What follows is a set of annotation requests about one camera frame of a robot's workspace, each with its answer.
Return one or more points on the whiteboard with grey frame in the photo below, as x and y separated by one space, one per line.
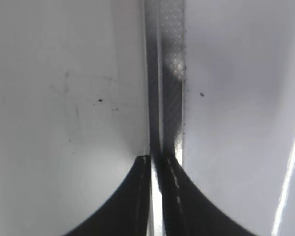
221 94

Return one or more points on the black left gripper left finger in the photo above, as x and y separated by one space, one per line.
126 212

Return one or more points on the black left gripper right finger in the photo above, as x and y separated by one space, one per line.
186 210

